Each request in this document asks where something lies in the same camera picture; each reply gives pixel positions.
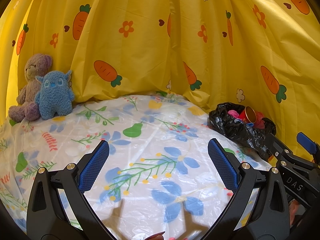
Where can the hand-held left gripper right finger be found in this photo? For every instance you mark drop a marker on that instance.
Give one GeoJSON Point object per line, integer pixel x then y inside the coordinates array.
{"type": "Point", "coordinates": [223, 165]}

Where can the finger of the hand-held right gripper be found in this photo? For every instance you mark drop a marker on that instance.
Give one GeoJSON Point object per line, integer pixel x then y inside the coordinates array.
{"type": "Point", "coordinates": [280, 150]}
{"type": "Point", "coordinates": [306, 140]}

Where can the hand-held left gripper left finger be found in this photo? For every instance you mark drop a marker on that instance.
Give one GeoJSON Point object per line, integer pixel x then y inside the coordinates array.
{"type": "Point", "coordinates": [95, 165]}

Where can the black trash bag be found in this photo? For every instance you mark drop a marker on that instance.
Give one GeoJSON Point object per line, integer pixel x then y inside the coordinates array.
{"type": "Point", "coordinates": [232, 130]}

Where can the red paper cup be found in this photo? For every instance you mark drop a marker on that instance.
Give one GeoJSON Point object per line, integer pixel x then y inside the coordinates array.
{"type": "Point", "coordinates": [246, 115]}

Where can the person's right hand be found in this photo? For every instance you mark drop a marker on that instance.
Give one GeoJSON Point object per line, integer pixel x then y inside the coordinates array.
{"type": "Point", "coordinates": [297, 211]}

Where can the floral plastic tablecloth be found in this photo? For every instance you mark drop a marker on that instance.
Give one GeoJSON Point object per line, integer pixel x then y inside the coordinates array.
{"type": "Point", "coordinates": [155, 135]}

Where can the blue monster plush toy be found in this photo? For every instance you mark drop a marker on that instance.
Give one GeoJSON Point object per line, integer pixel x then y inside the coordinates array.
{"type": "Point", "coordinates": [53, 95]}

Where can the purple teddy bear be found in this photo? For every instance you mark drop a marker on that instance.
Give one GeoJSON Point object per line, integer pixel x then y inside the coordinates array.
{"type": "Point", "coordinates": [30, 85]}

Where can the yellow carrot print curtain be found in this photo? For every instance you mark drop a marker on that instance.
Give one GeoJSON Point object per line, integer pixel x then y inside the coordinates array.
{"type": "Point", "coordinates": [155, 50]}

